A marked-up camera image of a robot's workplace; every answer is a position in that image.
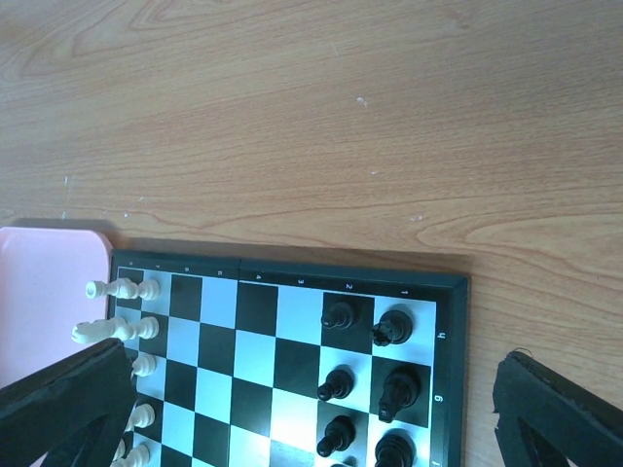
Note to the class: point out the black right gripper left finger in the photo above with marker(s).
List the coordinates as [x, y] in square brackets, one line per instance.
[72, 413]

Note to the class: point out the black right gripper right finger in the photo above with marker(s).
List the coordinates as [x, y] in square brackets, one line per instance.
[546, 419]

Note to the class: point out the light wooden chess piece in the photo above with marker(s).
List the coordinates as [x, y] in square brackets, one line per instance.
[121, 288]
[143, 365]
[141, 416]
[148, 290]
[147, 328]
[100, 330]
[137, 457]

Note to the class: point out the black chess piece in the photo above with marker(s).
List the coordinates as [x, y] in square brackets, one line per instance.
[395, 449]
[337, 385]
[338, 435]
[394, 327]
[401, 389]
[339, 315]

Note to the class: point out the pink plastic tray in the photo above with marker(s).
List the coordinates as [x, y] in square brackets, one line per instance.
[44, 273]

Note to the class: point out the black and grey chessboard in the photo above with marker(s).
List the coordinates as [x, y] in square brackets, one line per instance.
[241, 352]

